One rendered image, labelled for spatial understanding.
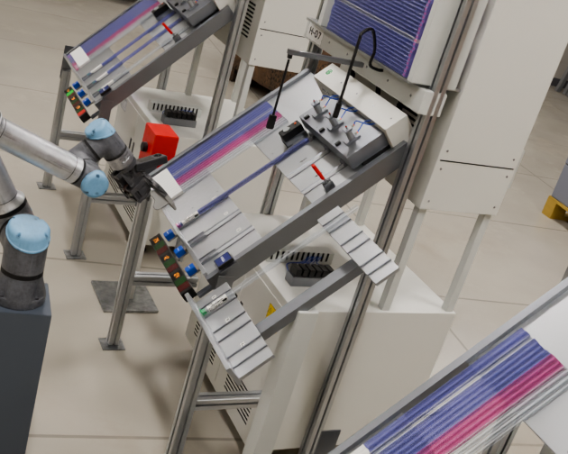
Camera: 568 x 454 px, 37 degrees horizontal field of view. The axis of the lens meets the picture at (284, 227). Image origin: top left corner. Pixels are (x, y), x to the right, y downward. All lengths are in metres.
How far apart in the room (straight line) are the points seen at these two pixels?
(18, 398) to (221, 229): 0.77
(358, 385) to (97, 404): 0.91
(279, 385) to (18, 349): 0.74
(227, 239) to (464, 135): 0.78
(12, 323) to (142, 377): 0.90
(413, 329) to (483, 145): 0.68
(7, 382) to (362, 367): 1.15
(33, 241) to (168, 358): 1.16
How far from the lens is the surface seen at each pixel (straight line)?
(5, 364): 2.52
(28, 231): 2.36
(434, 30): 2.40
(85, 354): 3.28
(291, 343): 2.23
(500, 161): 2.75
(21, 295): 2.42
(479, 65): 2.55
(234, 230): 2.54
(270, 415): 2.36
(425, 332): 2.95
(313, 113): 2.71
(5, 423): 2.65
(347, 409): 2.99
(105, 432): 2.94
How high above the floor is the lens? 1.83
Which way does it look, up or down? 22 degrees down
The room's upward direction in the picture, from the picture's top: 17 degrees clockwise
